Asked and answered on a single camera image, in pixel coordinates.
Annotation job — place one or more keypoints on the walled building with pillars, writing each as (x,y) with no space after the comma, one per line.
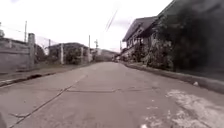
(71,50)

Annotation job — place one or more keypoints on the grey concrete road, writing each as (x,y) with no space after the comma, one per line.
(106,93)

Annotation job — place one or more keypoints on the concrete kerb strip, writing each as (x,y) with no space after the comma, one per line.
(20,77)
(200,81)

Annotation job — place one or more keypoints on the robot's own part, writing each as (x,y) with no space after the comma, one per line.
(144,126)

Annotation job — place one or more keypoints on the pole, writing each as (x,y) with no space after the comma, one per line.
(89,41)
(25,31)

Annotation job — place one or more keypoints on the house with dark roof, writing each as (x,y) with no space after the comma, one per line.
(138,28)

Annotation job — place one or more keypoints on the dark trees and bushes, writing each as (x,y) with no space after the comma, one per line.
(193,36)

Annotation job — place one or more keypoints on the grey concrete wall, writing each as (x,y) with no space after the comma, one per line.
(13,55)

